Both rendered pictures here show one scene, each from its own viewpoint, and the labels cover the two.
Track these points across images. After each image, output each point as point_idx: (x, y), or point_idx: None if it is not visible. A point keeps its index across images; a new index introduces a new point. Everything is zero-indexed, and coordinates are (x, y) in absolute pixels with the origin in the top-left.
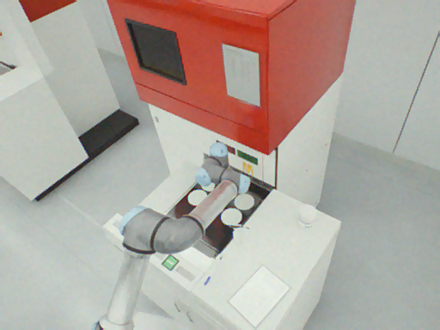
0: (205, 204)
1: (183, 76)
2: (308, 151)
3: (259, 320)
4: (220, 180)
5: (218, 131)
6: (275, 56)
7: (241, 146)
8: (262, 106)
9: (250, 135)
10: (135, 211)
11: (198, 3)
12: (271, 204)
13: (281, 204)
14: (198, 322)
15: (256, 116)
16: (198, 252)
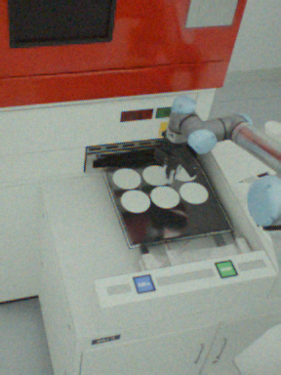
0: (279, 145)
1: (112, 27)
2: None
3: None
4: (226, 132)
5: (150, 89)
6: None
7: (166, 100)
8: (234, 23)
9: (204, 70)
10: (275, 182)
11: None
12: (220, 150)
13: (229, 145)
14: (235, 345)
15: (221, 40)
16: (212, 248)
